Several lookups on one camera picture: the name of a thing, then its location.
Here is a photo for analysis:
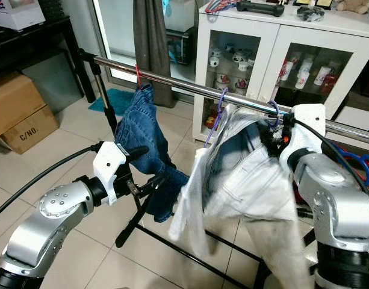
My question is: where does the blue denim garment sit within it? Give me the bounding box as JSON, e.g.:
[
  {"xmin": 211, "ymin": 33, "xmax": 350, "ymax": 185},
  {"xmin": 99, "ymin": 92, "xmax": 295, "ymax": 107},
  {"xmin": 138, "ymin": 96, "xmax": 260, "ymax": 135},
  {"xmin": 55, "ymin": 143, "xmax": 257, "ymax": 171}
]
[{"xmin": 115, "ymin": 84, "xmax": 190, "ymax": 223}]

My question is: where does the red gift box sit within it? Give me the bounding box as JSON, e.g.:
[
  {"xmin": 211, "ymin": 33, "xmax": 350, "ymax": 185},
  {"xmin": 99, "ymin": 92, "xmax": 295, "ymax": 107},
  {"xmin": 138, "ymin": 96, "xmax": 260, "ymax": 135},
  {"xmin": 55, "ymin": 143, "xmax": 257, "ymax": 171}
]
[{"xmin": 204, "ymin": 113, "xmax": 222, "ymax": 129}]

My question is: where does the white framed glass door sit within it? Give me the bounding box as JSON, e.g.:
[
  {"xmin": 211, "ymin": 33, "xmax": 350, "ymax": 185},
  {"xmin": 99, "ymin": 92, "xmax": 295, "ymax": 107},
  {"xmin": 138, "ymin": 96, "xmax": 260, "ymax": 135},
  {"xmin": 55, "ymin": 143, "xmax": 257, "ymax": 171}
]
[{"xmin": 91, "ymin": 0, "xmax": 200, "ymax": 91}]

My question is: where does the beige teddy bear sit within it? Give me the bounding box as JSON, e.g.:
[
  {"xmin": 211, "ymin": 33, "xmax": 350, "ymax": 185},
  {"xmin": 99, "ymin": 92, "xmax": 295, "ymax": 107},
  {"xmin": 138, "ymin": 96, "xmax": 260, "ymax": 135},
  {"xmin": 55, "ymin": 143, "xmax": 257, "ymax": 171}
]
[{"xmin": 335, "ymin": 0, "xmax": 369, "ymax": 14}]

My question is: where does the grey curtain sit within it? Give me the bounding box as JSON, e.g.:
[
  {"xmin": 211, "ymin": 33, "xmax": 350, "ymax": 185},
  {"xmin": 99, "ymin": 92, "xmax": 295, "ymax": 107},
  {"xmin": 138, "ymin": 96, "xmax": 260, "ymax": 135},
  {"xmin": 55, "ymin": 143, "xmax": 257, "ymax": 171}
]
[{"xmin": 133, "ymin": 0, "xmax": 176, "ymax": 108}]

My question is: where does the large plain cardboard box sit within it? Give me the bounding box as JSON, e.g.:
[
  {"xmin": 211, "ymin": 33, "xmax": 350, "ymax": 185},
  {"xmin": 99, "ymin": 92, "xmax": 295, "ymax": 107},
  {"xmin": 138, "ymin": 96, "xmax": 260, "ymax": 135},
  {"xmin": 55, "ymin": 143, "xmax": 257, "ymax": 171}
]
[{"xmin": 0, "ymin": 71, "xmax": 49, "ymax": 139}]

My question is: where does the white printed tumbler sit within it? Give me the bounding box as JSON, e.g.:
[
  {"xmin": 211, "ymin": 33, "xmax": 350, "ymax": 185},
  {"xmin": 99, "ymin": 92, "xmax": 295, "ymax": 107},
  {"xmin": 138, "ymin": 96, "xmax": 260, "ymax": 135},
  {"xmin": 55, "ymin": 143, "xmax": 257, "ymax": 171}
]
[
  {"xmin": 279, "ymin": 59, "xmax": 294, "ymax": 82},
  {"xmin": 317, "ymin": 65, "xmax": 332, "ymax": 86},
  {"xmin": 299, "ymin": 57, "xmax": 314, "ymax": 88}
]

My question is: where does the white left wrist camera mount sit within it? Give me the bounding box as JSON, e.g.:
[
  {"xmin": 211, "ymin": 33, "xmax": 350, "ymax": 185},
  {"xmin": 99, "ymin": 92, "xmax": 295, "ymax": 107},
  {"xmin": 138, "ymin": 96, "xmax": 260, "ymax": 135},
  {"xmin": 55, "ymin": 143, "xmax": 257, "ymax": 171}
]
[{"xmin": 93, "ymin": 141, "xmax": 130, "ymax": 206}]

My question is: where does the chrome black clothes rack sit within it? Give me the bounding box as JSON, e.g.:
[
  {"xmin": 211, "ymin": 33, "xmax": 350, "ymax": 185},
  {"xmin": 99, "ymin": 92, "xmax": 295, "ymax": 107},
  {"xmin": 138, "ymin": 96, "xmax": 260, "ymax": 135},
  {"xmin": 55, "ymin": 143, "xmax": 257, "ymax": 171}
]
[{"xmin": 78, "ymin": 48, "xmax": 369, "ymax": 289}]

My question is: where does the white desktop device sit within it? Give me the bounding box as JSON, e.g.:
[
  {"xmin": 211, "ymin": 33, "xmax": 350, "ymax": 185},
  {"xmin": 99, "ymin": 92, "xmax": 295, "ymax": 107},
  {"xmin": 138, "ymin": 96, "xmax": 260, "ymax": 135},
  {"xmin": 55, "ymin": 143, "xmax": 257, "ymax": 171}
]
[{"xmin": 1, "ymin": 0, "xmax": 46, "ymax": 32}]

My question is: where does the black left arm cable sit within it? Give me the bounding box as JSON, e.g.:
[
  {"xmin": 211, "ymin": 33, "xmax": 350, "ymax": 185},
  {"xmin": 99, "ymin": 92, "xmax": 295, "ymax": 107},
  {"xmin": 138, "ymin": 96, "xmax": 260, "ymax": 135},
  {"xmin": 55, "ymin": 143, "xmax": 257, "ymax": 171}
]
[{"xmin": 0, "ymin": 143, "xmax": 102, "ymax": 220}]

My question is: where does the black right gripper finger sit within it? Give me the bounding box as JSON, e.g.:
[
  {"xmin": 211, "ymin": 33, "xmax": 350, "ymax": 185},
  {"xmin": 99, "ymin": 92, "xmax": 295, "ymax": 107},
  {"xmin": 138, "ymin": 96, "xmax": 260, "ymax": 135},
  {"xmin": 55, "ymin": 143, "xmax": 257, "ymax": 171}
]
[{"xmin": 259, "ymin": 125, "xmax": 280, "ymax": 158}]

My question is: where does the black dumbbell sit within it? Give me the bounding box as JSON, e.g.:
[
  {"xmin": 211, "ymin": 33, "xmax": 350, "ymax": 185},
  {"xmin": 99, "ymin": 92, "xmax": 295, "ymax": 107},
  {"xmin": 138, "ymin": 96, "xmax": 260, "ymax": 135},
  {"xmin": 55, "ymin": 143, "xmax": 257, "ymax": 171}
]
[{"xmin": 235, "ymin": 1, "xmax": 286, "ymax": 17}]

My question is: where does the blue clothes hanger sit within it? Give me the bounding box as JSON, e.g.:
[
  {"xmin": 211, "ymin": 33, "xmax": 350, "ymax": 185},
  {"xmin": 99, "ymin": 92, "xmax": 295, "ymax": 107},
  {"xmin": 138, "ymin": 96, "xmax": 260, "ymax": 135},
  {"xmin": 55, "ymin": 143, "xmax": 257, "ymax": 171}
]
[{"xmin": 335, "ymin": 146, "xmax": 369, "ymax": 181}]

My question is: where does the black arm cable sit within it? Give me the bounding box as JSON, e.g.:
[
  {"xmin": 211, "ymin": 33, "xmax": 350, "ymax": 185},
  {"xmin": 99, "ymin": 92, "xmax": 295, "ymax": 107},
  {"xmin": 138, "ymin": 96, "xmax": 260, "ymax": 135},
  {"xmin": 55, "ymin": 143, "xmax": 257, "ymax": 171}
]
[
  {"xmin": 0, "ymin": 143, "xmax": 102, "ymax": 220},
  {"xmin": 290, "ymin": 117, "xmax": 367, "ymax": 181}
]

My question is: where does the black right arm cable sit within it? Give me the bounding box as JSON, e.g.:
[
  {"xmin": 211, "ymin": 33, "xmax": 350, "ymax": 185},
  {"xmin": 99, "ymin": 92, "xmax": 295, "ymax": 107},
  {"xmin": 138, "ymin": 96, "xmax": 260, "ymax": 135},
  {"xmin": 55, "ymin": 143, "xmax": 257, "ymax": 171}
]
[{"xmin": 290, "ymin": 117, "xmax": 367, "ymax": 181}]

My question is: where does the white t-shirt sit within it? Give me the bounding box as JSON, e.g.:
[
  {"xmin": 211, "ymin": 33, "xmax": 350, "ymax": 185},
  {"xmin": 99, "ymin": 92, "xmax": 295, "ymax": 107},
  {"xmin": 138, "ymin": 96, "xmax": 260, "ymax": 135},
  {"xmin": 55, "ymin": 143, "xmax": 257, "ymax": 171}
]
[{"xmin": 169, "ymin": 104, "xmax": 314, "ymax": 289}]

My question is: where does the teal floor mat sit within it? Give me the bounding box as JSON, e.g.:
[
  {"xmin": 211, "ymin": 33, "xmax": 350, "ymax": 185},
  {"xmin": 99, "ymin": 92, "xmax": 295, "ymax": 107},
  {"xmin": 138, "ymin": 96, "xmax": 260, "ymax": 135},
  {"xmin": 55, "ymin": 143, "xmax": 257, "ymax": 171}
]
[{"xmin": 88, "ymin": 89, "xmax": 135, "ymax": 116}]

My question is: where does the purple clothes hanger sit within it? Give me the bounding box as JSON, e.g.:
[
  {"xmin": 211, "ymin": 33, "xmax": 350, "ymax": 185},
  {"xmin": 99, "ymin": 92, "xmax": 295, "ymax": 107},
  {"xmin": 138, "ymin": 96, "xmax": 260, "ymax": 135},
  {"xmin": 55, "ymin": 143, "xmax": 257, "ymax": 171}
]
[{"xmin": 204, "ymin": 88, "xmax": 282, "ymax": 147}]

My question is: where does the black glass bowl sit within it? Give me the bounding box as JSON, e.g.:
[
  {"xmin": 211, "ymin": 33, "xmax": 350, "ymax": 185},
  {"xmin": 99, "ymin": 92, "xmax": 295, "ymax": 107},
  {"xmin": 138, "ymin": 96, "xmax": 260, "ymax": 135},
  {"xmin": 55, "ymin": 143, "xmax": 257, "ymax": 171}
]
[{"xmin": 297, "ymin": 5, "xmax": 328, "ymax": 22}]

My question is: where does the grey board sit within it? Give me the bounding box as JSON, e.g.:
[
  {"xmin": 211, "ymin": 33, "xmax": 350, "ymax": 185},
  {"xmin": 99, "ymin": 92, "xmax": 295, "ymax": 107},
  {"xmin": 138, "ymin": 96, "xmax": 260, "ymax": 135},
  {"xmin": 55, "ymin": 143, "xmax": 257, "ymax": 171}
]
[{"xmin": 22, "ymin": 54, "xmax": 84, "ymax": 112}]

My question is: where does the white glass door cabinet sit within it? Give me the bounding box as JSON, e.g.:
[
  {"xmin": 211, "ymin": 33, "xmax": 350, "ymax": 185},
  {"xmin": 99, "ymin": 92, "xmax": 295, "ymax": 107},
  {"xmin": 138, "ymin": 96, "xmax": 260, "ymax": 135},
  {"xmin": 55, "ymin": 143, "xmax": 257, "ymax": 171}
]
[{"xmin": 193, "ymin": 0, "xmax": 369, "ymax": 130}]

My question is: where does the black desk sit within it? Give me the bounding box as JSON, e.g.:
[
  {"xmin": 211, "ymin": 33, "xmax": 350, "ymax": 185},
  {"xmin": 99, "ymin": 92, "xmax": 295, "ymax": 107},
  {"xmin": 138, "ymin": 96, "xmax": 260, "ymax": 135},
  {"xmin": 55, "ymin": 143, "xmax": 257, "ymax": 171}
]
[{"xmin": 0, "ymin": 15, "xmax": 96, "ymax": 103}]

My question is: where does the small printed cardboard box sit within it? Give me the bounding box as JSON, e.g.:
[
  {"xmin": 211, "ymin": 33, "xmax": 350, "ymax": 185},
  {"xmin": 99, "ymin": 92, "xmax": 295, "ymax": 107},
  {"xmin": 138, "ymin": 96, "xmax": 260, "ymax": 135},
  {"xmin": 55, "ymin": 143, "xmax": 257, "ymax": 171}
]
[{"xmin": 2, "ymin": 105, "xmax": 60, "ymax": 155}]

